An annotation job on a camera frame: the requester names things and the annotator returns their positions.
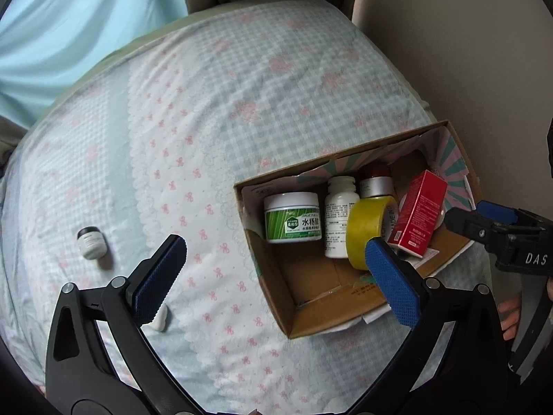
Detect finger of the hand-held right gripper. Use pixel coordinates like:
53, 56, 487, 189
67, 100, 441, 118
476, 200, 553, 235
445, 206, 505, 252

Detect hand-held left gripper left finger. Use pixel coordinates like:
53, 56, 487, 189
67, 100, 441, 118
45, 234, 195, 404

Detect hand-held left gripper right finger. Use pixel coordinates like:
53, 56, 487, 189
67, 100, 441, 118
354, 237, 507, 404

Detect white earbuds case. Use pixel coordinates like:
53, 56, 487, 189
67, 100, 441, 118
149, 305, 170, 333

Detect red carton box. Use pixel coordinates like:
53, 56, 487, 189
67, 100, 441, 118
386, 169, 448, 259

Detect yellow tape roll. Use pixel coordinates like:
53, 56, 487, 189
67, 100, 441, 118
347, 196, 398, 271

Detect small white jar black lid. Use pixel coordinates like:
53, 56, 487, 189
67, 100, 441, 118
77, 227, 109, 261

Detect patterned cardboard box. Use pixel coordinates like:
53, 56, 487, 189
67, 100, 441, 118
233, 120, 482, 340

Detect white bottle with green label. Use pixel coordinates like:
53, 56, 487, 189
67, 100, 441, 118
324, 175, 361, 259

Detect silver jar with red lid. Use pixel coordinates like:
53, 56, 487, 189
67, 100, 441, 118
358, 163, 395, 200

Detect white jar with green label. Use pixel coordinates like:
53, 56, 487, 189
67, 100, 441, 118
263, 192, 322, 244

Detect person's right hand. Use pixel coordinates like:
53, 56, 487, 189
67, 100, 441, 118
497, 292, 525, 332

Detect checked bed sheet pink bows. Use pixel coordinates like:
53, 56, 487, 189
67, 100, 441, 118
0, 0, 493, 415

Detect light blue hanging cloth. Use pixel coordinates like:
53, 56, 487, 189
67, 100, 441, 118
0, 0, 191, 128

